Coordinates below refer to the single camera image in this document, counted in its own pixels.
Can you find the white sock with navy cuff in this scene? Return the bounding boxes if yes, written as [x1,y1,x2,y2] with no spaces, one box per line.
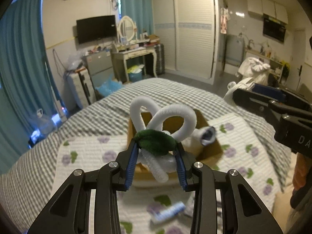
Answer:
[181,126,216,157]

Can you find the brown cardboard box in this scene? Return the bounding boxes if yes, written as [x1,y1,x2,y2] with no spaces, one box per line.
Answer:
[133,109,223,187]

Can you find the white green pipe-cleaner flower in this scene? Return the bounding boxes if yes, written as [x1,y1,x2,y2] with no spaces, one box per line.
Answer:
[129,96,197,183]

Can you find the white laundry bundle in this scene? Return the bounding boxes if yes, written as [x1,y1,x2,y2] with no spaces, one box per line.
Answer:
[238,57,271,86]

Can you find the grey checked bed cover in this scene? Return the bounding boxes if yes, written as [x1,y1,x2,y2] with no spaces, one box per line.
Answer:
[1,79,291,232]

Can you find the grey washing machine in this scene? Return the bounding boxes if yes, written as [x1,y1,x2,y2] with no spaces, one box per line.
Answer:
[225,34,245,66]

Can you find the black range hood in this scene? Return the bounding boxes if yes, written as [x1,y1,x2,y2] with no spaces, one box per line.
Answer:
[263,14,286,43]

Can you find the blue white tissue packet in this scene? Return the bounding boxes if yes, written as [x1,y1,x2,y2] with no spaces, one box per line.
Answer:
[151,201,186,224]

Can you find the white quilted floral blanket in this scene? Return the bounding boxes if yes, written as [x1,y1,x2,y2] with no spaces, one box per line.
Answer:
[52,113,291,233]

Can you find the white upper kitchen cabinets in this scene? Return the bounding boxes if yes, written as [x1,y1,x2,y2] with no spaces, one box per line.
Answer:
[247,0,288,24]

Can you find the clear water jug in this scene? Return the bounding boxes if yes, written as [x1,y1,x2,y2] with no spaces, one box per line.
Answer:
[31,108,57,137]

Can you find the white sliding wardrobe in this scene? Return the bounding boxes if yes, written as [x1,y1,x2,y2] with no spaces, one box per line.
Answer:
[152,0,220,84]

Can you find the white suitcase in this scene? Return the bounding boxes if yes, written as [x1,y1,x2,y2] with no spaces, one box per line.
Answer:
[67,66,97,109]

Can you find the blue plastic bag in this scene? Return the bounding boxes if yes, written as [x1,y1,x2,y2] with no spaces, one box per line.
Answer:
[95,77,123,97]

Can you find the teal curtain left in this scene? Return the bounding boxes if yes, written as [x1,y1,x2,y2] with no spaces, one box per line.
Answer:
[1,0,60,174]

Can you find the teal curtain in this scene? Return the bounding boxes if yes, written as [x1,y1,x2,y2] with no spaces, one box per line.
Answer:
[121,0,154,34]
[1,0,60,174]

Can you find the small grey fridge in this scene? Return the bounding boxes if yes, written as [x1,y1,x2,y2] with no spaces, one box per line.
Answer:
[82,50,114,87]

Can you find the white dressing table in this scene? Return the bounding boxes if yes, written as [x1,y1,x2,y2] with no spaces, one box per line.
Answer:
[111,46,158,82]

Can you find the oval white vanity mirror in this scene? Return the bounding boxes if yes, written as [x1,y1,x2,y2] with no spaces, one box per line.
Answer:
[117,16,136,42]

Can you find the teal curtain centre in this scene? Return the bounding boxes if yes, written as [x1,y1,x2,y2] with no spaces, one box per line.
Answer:
[121,0,154,34]

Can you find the black wall television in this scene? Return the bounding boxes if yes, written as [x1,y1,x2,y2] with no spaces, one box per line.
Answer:
[76,15,117,44]

